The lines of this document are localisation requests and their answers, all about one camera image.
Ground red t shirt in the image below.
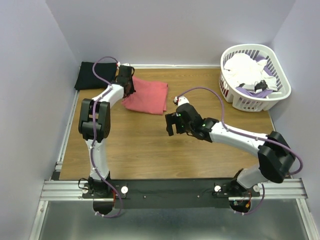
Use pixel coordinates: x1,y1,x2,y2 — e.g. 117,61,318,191
121,76,169,115

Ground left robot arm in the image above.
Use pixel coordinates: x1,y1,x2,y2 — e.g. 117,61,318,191
78,63,135,198

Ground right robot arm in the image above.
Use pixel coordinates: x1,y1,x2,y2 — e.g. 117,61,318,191
165,103,295,198

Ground folded black t shirt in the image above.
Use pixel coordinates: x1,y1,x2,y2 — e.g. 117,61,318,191
73,61,119,91

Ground white garment in basket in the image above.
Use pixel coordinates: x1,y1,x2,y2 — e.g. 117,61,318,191
223,53,278,95

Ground white laundry basket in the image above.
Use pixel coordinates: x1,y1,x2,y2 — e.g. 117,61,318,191
219,44,292,112

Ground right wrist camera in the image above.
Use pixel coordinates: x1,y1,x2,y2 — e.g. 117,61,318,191
173,96,190,107

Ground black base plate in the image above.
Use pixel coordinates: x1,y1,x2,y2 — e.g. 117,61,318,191
78,178,260,214

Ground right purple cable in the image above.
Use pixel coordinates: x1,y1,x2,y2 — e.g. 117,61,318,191
173,86,305,216

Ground aluminium rail frame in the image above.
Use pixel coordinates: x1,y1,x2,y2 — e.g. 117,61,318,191
29,178,320,240

